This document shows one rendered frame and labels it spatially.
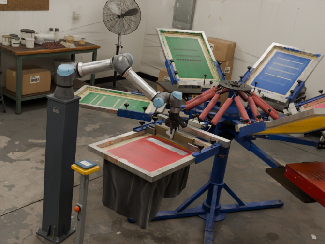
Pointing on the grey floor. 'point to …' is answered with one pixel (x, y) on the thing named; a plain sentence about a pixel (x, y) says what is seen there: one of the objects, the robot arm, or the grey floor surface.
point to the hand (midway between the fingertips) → (173, 137)
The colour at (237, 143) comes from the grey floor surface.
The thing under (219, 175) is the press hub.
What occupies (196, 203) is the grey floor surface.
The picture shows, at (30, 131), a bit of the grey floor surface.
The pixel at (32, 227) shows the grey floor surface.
